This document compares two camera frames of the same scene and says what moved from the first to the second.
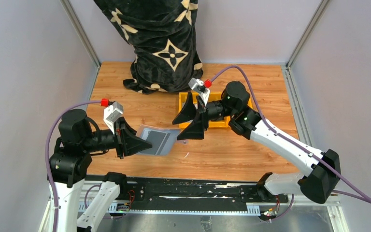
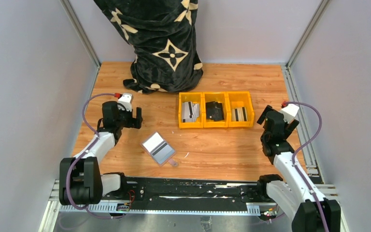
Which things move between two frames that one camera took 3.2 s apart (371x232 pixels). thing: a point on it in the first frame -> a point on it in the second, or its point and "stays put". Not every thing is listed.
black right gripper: (195, 130) -> (290, 128)
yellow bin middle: (224, 123) stays put
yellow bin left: (183, 96) stays put
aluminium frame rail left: (79, 28) stays put
